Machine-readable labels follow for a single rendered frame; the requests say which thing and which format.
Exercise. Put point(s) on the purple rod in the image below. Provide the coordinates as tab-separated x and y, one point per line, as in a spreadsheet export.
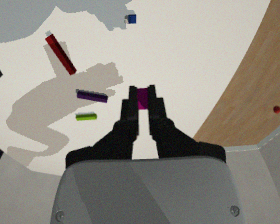
92	97

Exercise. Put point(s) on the dark red rod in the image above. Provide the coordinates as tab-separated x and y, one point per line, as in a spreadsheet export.
57	49

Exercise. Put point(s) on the lime green rod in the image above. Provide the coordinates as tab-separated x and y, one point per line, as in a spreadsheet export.
86	117

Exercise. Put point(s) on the small blue cube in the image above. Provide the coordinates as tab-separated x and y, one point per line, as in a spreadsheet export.
132	19

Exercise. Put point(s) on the magenta block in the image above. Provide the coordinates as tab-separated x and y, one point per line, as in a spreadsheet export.
142	95

